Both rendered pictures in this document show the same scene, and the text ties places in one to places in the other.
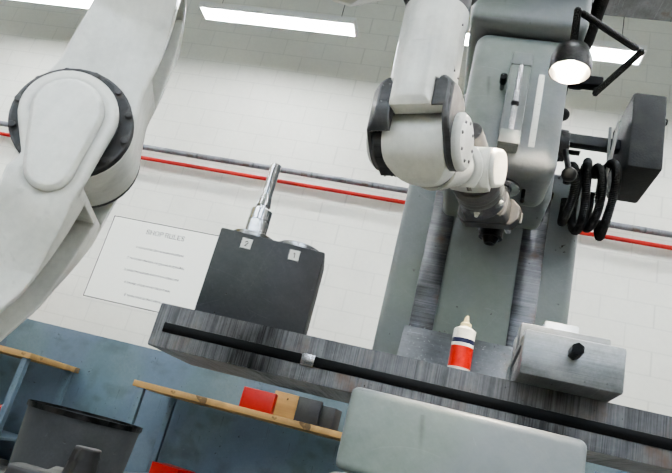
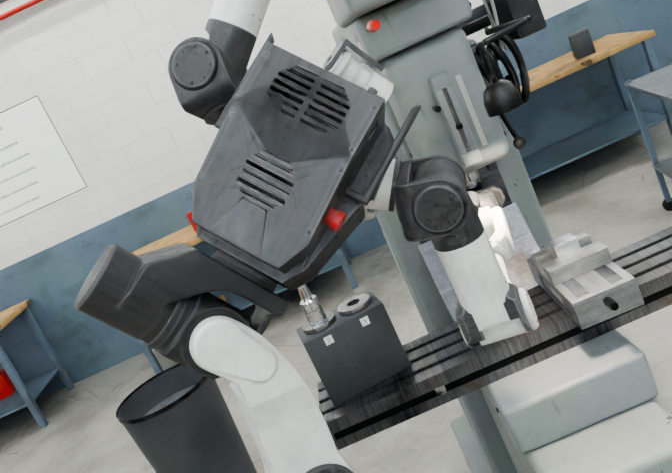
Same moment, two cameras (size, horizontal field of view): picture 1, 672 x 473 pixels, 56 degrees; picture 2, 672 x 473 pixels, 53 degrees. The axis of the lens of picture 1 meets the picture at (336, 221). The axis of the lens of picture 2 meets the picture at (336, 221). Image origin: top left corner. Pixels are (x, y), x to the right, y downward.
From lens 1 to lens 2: 1.07 m
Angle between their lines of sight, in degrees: 34
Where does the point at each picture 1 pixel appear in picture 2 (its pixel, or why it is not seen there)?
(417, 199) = not seen: hidden behind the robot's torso
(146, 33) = (304, 417)
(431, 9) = (470, 260)
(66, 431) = (174, 418)
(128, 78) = (323, 451)
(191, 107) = not seen: outside the picture
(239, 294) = (352, 372)
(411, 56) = (478, 299)
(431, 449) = (567, 412)
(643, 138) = (520, 6)
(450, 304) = not seen: hidden behind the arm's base
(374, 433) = (532, 427)
